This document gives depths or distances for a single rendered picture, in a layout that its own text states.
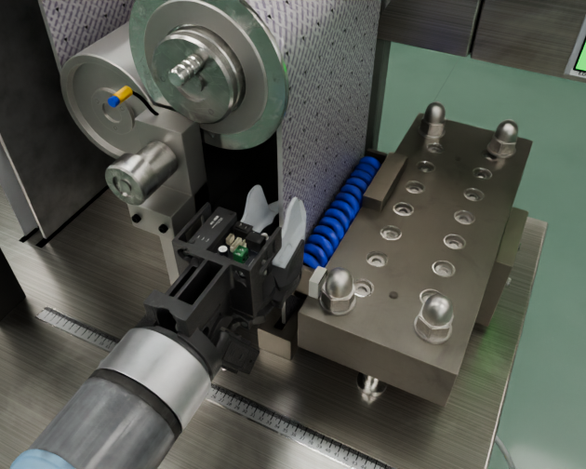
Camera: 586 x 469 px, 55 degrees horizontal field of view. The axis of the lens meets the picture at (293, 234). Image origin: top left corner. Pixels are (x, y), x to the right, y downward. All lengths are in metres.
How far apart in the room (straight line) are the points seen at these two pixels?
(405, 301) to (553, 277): 1.59
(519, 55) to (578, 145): 2.09
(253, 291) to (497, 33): 0.45
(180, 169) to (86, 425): 0.23
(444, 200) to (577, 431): 1.21
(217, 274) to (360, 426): 0.29
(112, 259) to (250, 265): 0.42
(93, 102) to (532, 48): 0.49
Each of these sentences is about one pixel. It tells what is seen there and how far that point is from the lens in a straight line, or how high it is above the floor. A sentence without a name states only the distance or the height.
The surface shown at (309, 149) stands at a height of 1.15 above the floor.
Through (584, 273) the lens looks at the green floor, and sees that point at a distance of 2.21.
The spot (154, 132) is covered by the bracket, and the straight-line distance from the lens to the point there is 0.50.
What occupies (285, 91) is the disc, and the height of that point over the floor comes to 1.25.
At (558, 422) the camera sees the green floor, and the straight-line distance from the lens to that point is 1.81.
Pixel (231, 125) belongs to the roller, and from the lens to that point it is 0.49.
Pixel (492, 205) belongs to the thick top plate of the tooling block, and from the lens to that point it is 0.71.
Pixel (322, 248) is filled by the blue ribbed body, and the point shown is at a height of 1.03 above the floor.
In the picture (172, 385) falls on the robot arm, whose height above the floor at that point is 1.14.
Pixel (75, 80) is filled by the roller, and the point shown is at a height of 1.20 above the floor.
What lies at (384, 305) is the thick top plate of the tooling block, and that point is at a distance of 0.57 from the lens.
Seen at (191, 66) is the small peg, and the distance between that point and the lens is 0.43.
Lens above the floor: 1.48
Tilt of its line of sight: 45 degrees down
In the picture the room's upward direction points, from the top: straight up
